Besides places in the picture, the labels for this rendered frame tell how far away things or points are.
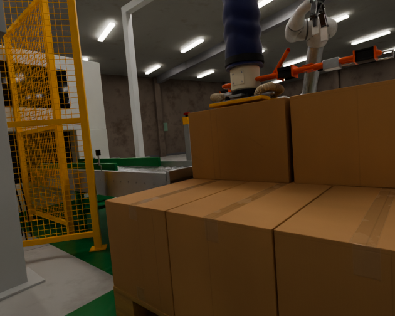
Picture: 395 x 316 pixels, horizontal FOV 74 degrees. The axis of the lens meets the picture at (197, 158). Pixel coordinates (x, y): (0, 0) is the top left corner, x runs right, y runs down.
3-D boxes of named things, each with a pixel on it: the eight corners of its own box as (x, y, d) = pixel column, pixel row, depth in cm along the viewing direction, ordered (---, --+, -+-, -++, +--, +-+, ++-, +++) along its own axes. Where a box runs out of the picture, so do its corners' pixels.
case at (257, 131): (192, 178, 163) (187, 113, 160) (229, 169, 193) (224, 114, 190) (289, 183, 124) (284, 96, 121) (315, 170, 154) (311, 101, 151)
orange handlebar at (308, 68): (206, 92, 170) (206, 86, 170) (232, 96, 193) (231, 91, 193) (381, 54, 110) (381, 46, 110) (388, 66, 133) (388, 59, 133)
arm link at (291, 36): (286, 15, 173) (308, 12, 171) (281, 30, 191) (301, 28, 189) (287, 34, 172) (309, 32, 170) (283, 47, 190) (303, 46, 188)
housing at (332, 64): (322, 69, 125) (321, 60, 124) (326, 71, 130) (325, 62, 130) (338, 66, 120) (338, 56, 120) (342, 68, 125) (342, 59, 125)
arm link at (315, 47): (291, 114, 229) (318, 112, 226) (294, 124, 217) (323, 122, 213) (302, 15, 181) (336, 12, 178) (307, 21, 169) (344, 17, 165)
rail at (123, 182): (31, 184, 308) (29, 168, 306) (36, 184, 312) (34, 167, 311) (168, 205, 158) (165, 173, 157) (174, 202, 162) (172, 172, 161)
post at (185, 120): (190, 219, 262) (182, 117, 254) (195, 217, 267) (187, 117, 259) (195, 219, 257) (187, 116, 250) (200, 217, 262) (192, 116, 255)
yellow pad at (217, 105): (209, 107, 156) (208, 99, 155) (219, 108, 163) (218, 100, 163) (262, 98, 134) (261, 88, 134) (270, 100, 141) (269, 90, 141)
